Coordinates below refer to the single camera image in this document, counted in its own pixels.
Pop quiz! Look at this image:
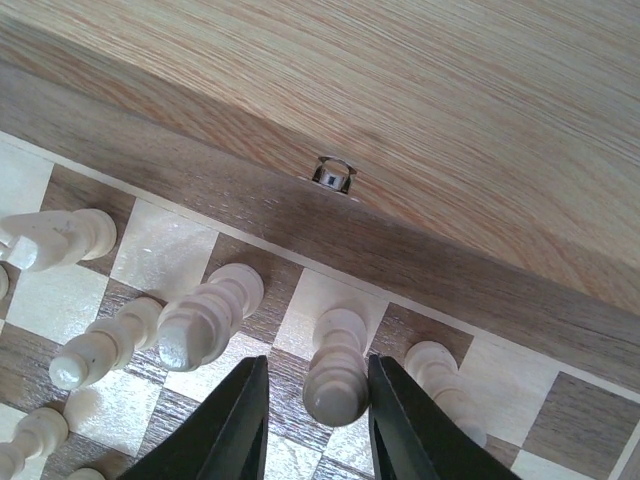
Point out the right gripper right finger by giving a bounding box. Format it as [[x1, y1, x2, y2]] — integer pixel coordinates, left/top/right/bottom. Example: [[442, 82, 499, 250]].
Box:
[[368, 354, 519, 480]]

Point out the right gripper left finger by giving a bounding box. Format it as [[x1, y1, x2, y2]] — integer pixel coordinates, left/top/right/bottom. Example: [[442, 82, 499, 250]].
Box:
[[120, 355, 269, 480]]

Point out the white queen piece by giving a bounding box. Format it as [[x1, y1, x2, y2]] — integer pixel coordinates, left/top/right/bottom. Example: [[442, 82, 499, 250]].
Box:
[[302, 299, 369, 428]]

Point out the white king piece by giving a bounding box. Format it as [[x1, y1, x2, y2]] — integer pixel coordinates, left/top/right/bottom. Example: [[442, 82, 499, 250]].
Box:
[[158, 263, 264, 372]]

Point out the white piece on board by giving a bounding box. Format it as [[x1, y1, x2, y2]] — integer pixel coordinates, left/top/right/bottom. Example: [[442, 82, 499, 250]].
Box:
[[404, 341, 487, 448]]

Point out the wooden chess board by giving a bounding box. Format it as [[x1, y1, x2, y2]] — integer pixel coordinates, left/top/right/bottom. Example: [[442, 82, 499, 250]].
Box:
[[1, 65, 639, 479]]

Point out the board metal clasp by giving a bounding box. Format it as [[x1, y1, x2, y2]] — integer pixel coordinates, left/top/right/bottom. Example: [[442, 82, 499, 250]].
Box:
[[311, 156, 357, 195]]

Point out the white bishop piece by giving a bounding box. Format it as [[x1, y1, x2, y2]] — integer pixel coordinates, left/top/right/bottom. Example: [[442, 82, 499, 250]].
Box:
[[49, 297, 162, 390]]

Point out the white pawn piece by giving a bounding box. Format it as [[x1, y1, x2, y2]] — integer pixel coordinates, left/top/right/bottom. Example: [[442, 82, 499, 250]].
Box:
[[1, 407, 69, 479]]

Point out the white knight piece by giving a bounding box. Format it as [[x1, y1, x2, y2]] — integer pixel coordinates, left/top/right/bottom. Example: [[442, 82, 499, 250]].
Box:
[[1, 209, 117, 272]]

